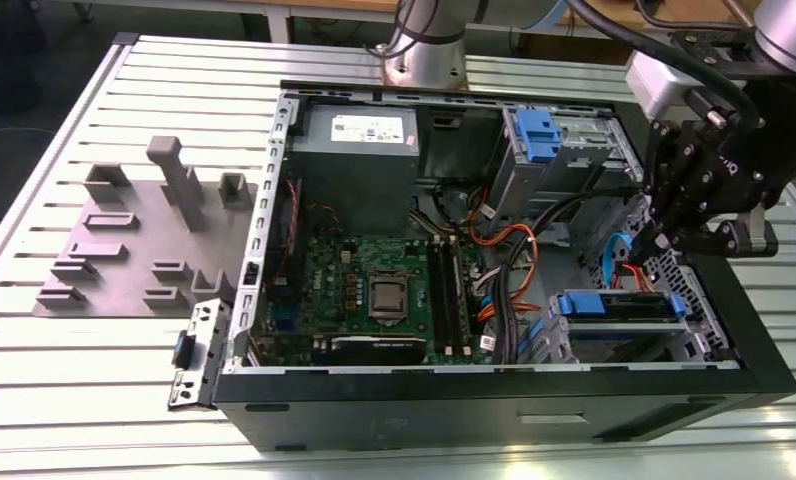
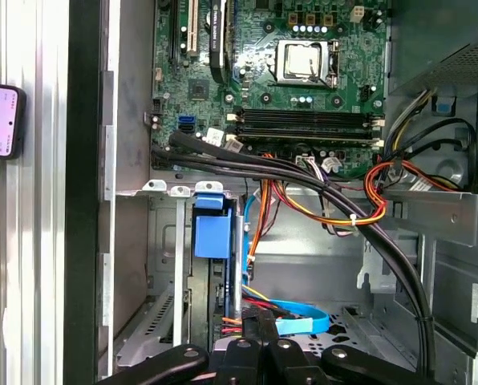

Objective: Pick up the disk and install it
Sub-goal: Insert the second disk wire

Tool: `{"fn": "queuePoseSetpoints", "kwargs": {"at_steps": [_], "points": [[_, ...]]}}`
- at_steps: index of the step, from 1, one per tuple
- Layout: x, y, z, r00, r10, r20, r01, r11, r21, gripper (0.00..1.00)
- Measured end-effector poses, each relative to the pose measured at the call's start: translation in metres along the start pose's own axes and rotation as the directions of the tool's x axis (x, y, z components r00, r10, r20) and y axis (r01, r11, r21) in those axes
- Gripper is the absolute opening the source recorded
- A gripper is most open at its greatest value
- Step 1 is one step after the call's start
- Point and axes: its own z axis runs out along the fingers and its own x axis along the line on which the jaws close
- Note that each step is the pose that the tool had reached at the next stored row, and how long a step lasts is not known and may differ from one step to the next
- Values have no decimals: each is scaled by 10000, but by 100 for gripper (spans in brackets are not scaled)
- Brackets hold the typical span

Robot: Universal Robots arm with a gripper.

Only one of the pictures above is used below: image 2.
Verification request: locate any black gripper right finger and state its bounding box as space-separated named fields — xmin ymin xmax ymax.
xmin=261 ymin=309 xmax=440 ymax=385

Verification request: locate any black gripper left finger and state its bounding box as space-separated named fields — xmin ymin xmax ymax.
xmin=96 ymin=307 xmax=267 ymax=385

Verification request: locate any blue data wire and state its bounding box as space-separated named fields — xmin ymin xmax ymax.
xmin=241 ymin=188 xmax=330 ymax=337

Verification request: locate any orange red disk power wire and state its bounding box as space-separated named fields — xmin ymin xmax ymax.
xmin=221 ymin=284 xmax=294 ymax=334

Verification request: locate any hard disk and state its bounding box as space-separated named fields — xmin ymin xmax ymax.
xmin=192 ymin=192 xmax=250 ymax=346

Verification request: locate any grey metal disk bay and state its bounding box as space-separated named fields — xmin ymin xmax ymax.
xmin=114 ymin=180 xmax=244 ymax=362

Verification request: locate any grey metal drive cage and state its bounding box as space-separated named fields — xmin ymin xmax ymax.
xmin=383 ymin=188 xmax=478 ymax=362

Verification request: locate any black RAM slot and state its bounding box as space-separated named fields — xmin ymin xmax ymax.
xmin=225 ymin=106 xmax=386 ymax=118
xmin=225 ymin=132 xmax=386 ymax=148
xmin=225 ymin=115 xmax=386 ymax=126
xmin=225 ymin=123 xmax=386 ymax=136

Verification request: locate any black open PC case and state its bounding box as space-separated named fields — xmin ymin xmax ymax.
xmin=64 ymin=0 xmax=478 ymax=385

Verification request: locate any green motherboard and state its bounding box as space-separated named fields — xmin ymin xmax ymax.
xmin=150 ymin=0 xmax=388 ymax=181

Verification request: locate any metal socket cover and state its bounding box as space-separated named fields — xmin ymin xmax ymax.
xmin=274 ymin=39 xmax=332 ymax=87

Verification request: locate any silver CPU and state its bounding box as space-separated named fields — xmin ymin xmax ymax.
xmin=282 ymin=42 xmax=323 ymax=81

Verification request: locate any black graphics card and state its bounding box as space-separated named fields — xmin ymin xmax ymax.
xmin=205 ymin=0 xmax=240 ymax=86

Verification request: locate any black expansion slot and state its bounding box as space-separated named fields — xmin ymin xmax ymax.
xmin=169 ymin=0 xmax=180 ymax=67

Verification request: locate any white expansion slot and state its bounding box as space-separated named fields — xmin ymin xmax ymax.
xmin=185 ymin=0 xmax=199 ymax=58

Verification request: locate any grey power supply unit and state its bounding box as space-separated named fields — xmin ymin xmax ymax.
xmin=387 ymin=0 xmax=478 ymax=95

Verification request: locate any black cable bundle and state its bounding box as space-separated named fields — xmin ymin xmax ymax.
xmin=150 ymin=130 xmax=439 ymax=385

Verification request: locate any yellow black power wire bundle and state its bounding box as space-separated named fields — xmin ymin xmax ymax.
xmin=377 ymin=90 xmax=439 ymax=161

